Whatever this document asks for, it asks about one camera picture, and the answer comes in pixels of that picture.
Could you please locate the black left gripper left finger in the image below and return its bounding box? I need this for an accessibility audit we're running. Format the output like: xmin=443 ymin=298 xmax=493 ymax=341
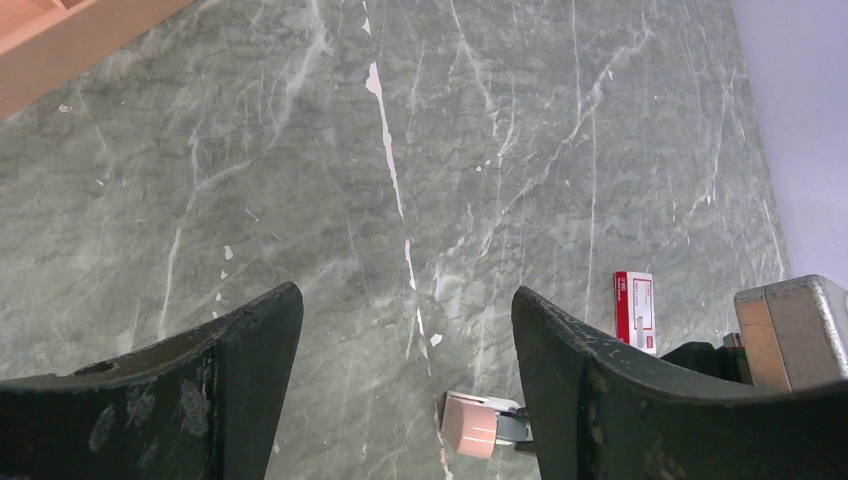
xmin=1 ymin=282 xmax=304 ymax=479

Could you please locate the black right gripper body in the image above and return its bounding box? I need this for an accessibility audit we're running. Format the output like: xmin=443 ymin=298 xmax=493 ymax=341
xmin=661 ymin=333 xmax=752 ymax=385

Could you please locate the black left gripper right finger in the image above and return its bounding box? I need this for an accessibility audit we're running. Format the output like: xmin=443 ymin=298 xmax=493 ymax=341
xmin=511 ymin=287 xmax=847 ymax=479

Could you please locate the small staple box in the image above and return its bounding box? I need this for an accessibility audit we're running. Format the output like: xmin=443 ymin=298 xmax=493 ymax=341
xmin=614 ymin=271 xmax=658 ymax=356

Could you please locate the pink white stapler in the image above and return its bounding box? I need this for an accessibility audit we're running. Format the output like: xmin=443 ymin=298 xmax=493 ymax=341
xmin=439 ymin=390 xmax=533 ymax=459

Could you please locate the peach plastic file organizer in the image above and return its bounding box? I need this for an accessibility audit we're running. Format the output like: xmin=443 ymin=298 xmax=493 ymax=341
xmin=1 ymin=0 xmax=191 ymax=120

